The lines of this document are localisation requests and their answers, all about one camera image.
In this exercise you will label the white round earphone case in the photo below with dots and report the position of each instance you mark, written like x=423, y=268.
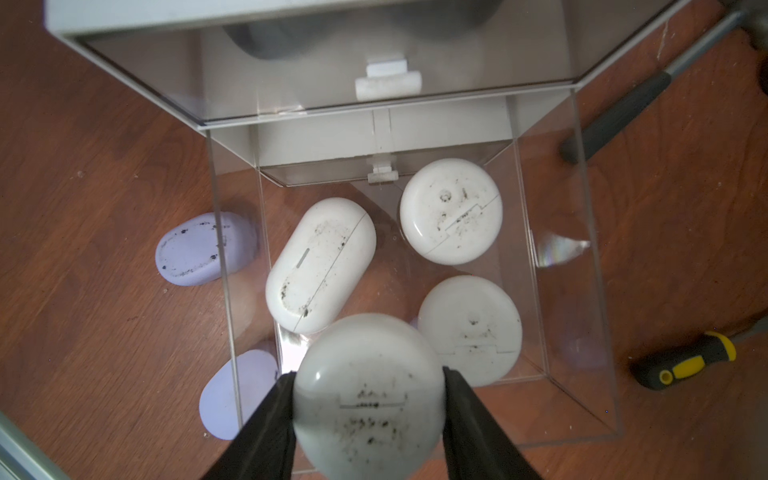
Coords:
x=451, y=211
x=474, y=327
x=369, y=399

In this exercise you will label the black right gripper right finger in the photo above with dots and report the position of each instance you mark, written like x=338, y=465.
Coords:
x=475, y=445

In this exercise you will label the clear acrylic drawer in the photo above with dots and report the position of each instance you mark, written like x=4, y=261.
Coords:
x=562, y=389
x=363, y=52

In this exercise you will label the aluminium frame rail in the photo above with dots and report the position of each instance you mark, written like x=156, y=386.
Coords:
x=21, y=459

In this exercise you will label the yellow black screwdriver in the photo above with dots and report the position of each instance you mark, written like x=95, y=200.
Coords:
x=663, y=369

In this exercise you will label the steel claw hammer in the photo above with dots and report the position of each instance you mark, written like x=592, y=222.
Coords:
x=750, y=16

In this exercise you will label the white drawer cabinet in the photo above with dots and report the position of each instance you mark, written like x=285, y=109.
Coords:
x=70, y=21

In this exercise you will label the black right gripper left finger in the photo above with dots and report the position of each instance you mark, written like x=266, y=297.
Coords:
x=265, y=446

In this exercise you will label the purple earphone case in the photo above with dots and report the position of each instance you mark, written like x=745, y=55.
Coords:
x=257, y=373
x=189, y=254

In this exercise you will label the white oblong earphone case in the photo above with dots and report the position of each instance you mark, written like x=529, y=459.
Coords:
x=320, y=266

